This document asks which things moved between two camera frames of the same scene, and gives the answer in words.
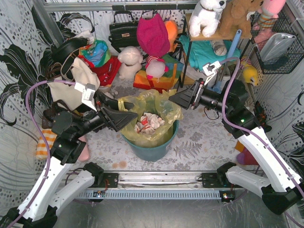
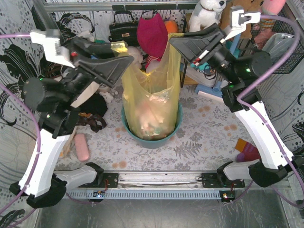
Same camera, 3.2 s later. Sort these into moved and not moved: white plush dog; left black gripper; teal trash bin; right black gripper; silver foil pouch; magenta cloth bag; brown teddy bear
Moved: teal trash bin; right black gripper; left black gripper
Not moved: silver foil pouch; brown teddy bear; magenta cloth bag; white plush dog
